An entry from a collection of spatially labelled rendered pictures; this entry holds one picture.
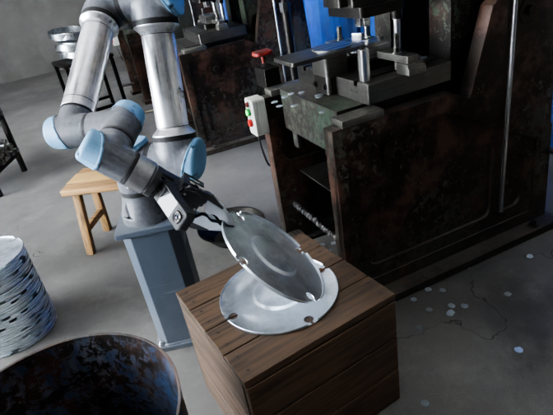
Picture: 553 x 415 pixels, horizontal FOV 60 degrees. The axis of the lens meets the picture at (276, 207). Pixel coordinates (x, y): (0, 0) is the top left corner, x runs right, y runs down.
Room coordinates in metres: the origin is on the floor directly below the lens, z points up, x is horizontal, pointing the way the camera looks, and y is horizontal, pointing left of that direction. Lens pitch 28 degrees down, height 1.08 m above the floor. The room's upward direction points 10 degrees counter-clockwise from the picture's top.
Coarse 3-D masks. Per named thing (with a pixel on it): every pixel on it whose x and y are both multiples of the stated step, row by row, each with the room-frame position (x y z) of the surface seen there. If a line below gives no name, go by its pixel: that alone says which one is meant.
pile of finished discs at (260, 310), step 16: (240, 272) 1.05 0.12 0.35; (224, 288) 0.99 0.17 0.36; (240, 288) 0.98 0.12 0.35; (256, 288) 0.96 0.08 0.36; (336, 288) 0.91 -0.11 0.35; (224, 304) 0.93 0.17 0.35; (240, 304) 0.92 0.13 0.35; (256, 304) 0.91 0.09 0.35; (272, 304) 0.89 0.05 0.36; (288, 304) 0.88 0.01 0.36; (304, 304) 0.88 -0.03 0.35; (320, 304) 0.87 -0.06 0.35; (240, 320) 0.86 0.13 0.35; (256, 320) 0.85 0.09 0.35; (272, 320) 0.84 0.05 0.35; (288, 320) 0.83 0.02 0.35
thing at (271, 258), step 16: (224, 224) 0.95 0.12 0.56; (240, 224) 0.99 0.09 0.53; (256, 224) 1.03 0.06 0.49; (272, 224) 1.08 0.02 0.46; (240, 240) 0.92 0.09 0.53; (256, 240) 0.94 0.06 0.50; (272, 240) 0.99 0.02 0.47; (288, 240) 1.05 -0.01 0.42; (240, 256) 0.85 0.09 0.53; (256, 256) 0.89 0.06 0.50; (272, 256) 0.91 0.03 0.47; (288, 256) 0.95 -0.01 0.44; (304, 256) 1.01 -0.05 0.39; (256, 272) 0.83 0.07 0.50; (272, 272) 0.86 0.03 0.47; (288, 272) 0.88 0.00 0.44; (304, 272) 0.94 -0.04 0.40; (272, 288) 0.79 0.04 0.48; (288, 288) 0.83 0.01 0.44; (304, 288) 0.86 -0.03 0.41; (320, 288) 0.90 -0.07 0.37
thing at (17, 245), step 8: (0, 240) 1.56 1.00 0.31; (8, 240) 1.55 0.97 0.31; (16, 240) 1.54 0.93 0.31; (0, 248) 1.51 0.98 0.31; (8, 248) 1.49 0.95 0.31; (16, 248) 1.48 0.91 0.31; (0, 256) 1.45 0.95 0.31; (8, 256) 1.43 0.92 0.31; (16, 256) 1.42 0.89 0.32; (0, 264) 1.39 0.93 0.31
